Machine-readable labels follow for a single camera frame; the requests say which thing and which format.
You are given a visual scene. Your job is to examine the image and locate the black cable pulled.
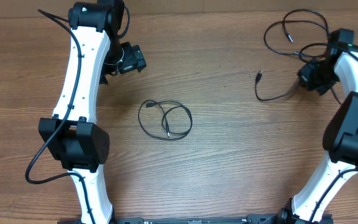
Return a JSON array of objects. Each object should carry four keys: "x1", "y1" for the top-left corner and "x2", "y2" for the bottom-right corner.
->
[{"x1": 262, "y1": 7, "x2": 333, "y2": 60}]

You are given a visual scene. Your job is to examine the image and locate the black cable staying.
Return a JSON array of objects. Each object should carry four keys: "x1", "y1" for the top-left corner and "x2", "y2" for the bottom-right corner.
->
[{"x1": 137, "y1": 100, "x2": 193, "y2": 141}]

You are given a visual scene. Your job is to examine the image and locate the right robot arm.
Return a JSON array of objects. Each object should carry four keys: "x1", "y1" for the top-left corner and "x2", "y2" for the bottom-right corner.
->
[{"x1": 266, "y1": 29, "x2": 358, "y2": 223}]

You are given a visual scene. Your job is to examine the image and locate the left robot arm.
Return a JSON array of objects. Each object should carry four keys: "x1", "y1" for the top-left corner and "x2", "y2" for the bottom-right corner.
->
[{"x1": 39, "y1": 1, "x2": 147, "y2": 223}]

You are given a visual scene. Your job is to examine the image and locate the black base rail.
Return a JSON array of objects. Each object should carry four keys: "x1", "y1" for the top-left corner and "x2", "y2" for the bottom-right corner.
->
[{"x1": 57, "y1": 213, "x2": 334, "y2": 224}]

